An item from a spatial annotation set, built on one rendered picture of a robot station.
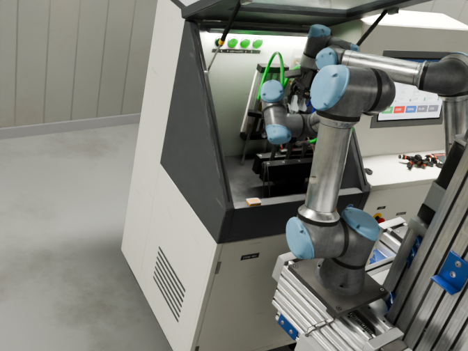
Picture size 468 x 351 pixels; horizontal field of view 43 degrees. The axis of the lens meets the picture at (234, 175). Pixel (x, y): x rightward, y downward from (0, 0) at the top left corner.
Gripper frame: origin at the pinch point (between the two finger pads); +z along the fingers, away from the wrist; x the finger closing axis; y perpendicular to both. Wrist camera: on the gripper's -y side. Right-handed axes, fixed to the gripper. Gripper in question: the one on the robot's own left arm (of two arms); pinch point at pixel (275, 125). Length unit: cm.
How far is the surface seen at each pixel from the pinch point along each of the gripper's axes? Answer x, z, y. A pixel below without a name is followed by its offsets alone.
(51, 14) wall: -152, 110, -113
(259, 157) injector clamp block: -7.2, 28.0, 3.8
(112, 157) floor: -121, 173, -40
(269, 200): -0.8, 12.8, 26.0
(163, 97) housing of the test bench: -50, 22, -20
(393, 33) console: 47, 24, -54
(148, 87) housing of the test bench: -60, 32, -28
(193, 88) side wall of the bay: -32.5, -0.3, -13.6
